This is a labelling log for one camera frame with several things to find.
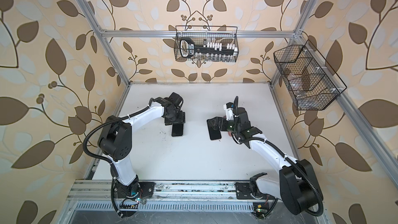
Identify black phone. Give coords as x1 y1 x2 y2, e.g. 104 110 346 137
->
172 123 184 137

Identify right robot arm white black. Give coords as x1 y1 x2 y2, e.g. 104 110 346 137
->
206 97 324 217

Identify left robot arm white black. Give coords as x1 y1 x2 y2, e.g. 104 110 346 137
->
82 92 186 198

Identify black white tool in basket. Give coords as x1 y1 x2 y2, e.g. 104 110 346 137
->
176 37 239 61

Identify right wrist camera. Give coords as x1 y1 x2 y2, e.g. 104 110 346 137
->
223 102 234 121

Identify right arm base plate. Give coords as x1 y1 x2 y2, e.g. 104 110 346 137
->
235 182 276 201

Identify back wire basket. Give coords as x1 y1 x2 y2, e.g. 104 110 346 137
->
174 24 239 63

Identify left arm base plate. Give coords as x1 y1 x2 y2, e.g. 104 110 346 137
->
112 180 155 199

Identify side wire basket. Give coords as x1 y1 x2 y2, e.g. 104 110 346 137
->
273 40 347 111

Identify aluminium front rail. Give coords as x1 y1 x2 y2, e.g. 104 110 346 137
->
67 180 282 213

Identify aluminium cage frame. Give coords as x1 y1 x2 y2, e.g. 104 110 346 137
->
77 0 398 224

